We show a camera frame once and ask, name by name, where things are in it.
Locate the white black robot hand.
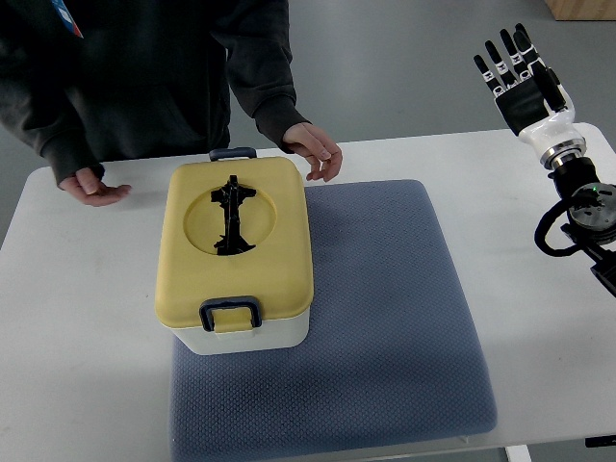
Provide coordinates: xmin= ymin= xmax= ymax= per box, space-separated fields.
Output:
xmin=474 ymin=23 xmax=586 ymax=170

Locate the person's right hand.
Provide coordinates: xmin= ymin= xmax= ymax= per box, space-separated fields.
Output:
xmin=59 ymin=167 xmax=132 ymax=207

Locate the person's left hand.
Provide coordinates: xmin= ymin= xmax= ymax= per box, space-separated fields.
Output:
xmin=282 ymin=122 xmax=343 ymax=182

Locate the yellow box lid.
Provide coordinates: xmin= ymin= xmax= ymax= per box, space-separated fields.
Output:
xmin=155 ymin=157 xmax=314 ymax=333

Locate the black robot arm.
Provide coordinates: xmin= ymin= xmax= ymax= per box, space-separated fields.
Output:
xmin=549 ymin=157 xmax=615 ymax=295

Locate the cardboard box corner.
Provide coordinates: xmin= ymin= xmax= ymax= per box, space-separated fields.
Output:
xmin=545 ymin=0 xmax=616 ymax=21

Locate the white storage box base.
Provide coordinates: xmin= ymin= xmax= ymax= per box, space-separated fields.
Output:
xmin=171 ymin=307 xmax=311 ymax=355

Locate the person in dark hoodie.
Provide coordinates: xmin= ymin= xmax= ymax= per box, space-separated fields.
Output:
xmin=0 ymin=0 xmax=312 ymax=187

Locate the blue grey cushion mat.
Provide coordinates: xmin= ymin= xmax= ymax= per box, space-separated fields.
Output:
xmin=169 ymin=180 xmax=497 ymax=461

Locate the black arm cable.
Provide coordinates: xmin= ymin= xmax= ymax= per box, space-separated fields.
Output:
xmin=534 ymin=204 xmax=586 ymax=258

